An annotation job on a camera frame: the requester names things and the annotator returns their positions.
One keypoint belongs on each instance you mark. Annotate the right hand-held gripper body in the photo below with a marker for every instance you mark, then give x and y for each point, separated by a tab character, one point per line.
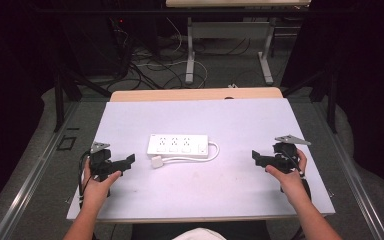
285	155

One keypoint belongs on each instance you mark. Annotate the black computer tower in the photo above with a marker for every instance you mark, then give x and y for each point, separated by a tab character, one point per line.
106	43

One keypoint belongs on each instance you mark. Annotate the person's white clothing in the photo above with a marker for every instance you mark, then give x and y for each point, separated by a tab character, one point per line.
200	234

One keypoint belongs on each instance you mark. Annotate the white power plug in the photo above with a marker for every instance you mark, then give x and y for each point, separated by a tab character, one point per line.
157	162

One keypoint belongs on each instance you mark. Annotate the black metal stand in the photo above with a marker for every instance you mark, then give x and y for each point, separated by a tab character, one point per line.
326	96
63	96

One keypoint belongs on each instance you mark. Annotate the white power strip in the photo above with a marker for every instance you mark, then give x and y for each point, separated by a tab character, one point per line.
178	145

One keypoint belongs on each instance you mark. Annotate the person's left hand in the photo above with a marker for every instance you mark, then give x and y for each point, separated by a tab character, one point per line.
96	190

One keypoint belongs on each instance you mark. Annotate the white-legged desk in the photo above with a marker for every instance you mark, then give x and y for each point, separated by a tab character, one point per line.
228	30

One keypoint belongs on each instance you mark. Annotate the metal floor rail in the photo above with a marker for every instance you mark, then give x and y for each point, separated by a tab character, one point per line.
30	180
353	176

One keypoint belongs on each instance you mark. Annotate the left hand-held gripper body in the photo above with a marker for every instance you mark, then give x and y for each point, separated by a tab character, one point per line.
100	160

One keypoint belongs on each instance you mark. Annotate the person's right hand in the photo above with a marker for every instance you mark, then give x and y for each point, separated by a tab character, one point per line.
288	183

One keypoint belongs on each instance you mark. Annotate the person's dark pants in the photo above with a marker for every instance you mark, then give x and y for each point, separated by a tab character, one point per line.
153	231

